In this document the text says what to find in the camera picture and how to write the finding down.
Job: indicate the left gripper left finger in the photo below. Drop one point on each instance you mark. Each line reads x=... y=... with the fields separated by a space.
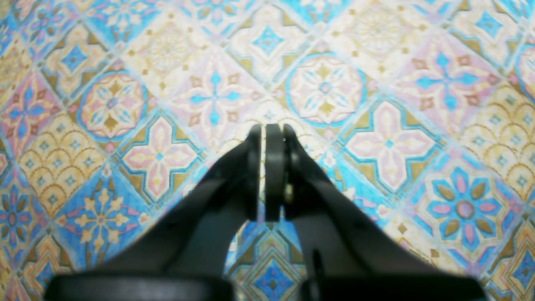
x=182 y=257

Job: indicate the patterned pastel tablecloth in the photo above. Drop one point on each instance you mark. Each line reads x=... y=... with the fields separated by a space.
x=420 y=111

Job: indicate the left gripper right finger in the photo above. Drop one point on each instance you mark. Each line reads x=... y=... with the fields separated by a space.
x=346 y=254

